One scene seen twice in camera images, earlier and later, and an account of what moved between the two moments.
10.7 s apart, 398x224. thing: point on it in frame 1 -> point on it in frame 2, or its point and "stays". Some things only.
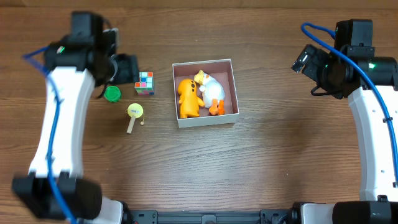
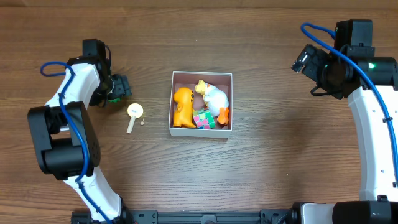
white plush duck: (213, 93) stays
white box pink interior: (221, 70) -> (223, 81)
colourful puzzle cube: (145, 85) -> (203, 119)
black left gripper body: (126, 70) -> (123, 88)
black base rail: (264, 216) stays
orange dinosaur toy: (189, 102) -> (183, 114)
